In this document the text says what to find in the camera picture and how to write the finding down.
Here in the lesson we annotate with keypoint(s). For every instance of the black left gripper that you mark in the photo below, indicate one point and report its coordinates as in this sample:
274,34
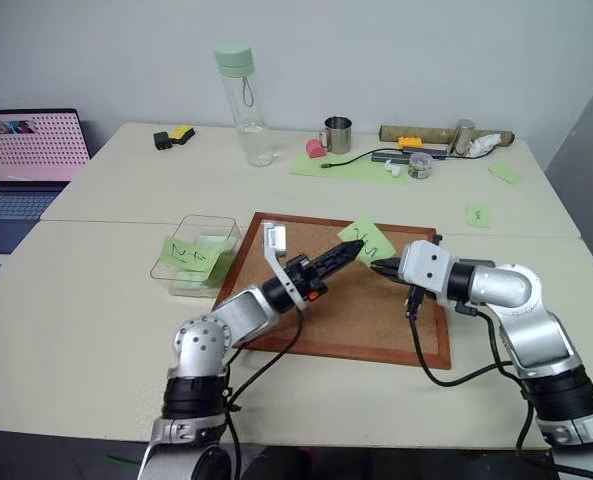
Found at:
303,280

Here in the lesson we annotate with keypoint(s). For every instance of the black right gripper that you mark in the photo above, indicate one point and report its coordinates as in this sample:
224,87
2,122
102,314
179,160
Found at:
418,300

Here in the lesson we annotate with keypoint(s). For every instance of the green sticky note with scribble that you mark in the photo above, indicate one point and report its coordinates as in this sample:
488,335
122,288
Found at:
188,255
371,235

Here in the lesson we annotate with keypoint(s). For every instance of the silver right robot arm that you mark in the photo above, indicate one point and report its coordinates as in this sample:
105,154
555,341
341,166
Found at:
526,310

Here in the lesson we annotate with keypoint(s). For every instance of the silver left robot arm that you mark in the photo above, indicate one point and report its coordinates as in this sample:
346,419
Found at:
241,312

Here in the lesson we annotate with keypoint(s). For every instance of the small green sticky note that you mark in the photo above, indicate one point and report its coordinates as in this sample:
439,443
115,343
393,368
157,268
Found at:
477,215

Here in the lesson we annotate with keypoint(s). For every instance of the small clear jar of pushpins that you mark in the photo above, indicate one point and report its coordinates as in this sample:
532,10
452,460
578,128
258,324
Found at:
419,167

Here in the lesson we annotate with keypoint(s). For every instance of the clear plastic box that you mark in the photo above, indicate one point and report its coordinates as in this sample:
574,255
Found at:
196,225

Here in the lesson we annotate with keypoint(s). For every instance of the plain green sticky note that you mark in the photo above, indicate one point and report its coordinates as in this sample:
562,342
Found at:
505,174

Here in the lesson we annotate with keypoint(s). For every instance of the small black box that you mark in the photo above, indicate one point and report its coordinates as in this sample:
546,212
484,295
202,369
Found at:
162,140

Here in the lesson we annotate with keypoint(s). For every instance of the large green paper sheet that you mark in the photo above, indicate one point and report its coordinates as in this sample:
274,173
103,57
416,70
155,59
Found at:
346,172

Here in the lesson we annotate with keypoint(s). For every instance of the small white plastic piece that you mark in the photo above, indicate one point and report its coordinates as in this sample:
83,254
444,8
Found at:
392,169

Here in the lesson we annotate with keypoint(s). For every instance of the gray usb hub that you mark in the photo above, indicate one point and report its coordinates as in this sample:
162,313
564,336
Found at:
391,156

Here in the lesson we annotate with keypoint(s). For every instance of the pink rounded block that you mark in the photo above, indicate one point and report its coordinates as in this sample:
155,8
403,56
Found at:
316,149

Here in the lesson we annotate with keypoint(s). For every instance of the plain green sticky notes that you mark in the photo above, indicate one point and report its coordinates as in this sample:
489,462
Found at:
223,267

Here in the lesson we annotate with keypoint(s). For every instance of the yellow toy brick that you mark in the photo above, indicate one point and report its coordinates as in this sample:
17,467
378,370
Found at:
411,142

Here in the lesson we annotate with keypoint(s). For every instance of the metal cylinder can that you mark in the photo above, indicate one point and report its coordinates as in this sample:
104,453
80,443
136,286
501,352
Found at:
462,137

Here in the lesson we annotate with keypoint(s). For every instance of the crumpled white tissue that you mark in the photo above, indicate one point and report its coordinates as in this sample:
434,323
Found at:
483,145

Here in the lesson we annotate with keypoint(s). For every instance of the clear bottle with green lid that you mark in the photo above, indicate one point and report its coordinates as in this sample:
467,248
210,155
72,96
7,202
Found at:
248,115

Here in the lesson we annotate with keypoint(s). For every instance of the yellow and black eraser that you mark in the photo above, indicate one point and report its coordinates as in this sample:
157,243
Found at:
182,135

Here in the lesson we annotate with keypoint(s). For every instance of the open laptop with pink screen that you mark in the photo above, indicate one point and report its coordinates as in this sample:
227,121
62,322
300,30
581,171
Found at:
31,150

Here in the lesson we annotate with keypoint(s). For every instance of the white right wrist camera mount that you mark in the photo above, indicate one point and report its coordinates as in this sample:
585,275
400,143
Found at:
426,270

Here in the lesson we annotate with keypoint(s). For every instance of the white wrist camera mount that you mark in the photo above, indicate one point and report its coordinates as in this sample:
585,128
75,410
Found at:
275,240
426,270

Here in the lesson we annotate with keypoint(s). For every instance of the cork board with wooden frame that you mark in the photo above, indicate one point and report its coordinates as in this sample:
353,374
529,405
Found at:
361,320

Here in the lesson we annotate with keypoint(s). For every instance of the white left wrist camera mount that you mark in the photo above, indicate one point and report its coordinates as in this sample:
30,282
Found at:
275,240

